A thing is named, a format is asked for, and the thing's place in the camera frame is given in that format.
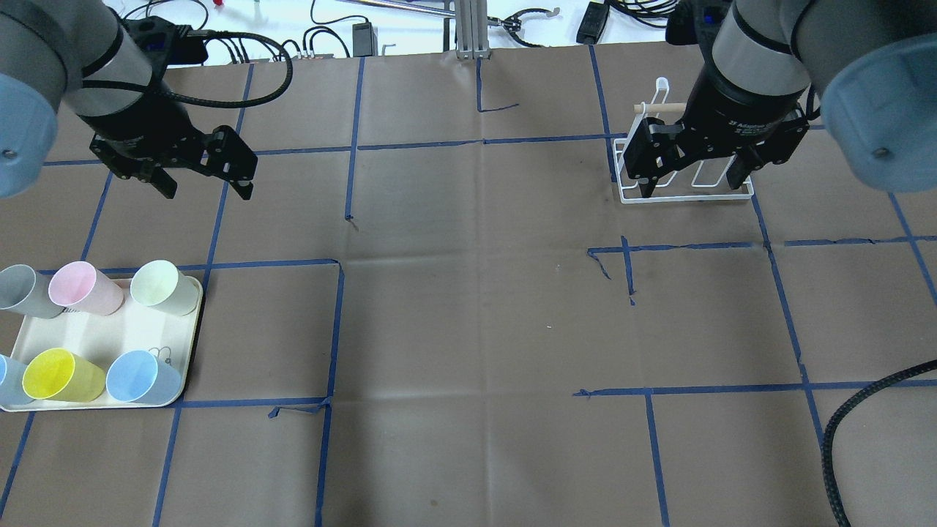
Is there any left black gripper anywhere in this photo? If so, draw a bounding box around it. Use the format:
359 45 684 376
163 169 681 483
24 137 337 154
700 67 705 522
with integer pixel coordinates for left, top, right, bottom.
89 116 258 201

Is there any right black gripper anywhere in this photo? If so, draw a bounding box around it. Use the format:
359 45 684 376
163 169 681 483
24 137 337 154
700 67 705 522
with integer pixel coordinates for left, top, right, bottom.
626 70 809 199

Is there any white plastic cup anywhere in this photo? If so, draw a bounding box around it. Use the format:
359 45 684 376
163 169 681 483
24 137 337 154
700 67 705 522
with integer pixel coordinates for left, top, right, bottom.
130 260 201 316

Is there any light blue cup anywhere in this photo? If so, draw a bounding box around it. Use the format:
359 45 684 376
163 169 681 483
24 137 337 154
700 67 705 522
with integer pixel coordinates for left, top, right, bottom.
105 350 183 405

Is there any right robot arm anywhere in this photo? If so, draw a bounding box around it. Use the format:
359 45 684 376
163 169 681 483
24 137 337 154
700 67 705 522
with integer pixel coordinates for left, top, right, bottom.
618 1 936 199

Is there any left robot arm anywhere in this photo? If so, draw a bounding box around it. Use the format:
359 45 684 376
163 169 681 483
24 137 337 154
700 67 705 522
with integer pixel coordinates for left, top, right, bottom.
1 1 257 200

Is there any pink plastic cup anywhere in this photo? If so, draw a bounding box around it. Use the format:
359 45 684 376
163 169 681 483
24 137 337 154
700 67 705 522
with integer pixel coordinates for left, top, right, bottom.
48 261 126 316

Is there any grey plastic cup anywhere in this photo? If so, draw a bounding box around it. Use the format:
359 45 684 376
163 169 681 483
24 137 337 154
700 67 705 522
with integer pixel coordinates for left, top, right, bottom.
1 264 64 319

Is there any yellow plastic cup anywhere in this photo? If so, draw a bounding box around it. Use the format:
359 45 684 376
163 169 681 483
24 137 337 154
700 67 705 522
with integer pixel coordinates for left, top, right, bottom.
21 348 106 403

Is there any light blue cup far corner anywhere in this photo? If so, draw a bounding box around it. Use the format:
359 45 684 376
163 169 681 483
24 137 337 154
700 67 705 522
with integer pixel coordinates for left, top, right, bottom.
1 354 34 407

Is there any cream plastic tray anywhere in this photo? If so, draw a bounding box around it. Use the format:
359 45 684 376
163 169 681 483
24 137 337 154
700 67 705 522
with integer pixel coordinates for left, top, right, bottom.
2 279 201 408

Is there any black power adapter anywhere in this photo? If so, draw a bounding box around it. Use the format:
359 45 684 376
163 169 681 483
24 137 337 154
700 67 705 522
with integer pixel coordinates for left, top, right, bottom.
351 21 377 57
575 1 610 45

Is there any white wire cup rack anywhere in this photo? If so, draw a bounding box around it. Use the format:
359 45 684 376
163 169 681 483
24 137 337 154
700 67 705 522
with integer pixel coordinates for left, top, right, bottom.
613 76 754 206

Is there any aluminium frame post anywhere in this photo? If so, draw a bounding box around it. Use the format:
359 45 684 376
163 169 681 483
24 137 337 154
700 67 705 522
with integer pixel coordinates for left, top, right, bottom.
454 0 491 61

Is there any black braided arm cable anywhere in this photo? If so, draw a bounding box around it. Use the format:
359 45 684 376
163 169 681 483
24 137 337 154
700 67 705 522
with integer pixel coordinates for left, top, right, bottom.
821 359 937 527

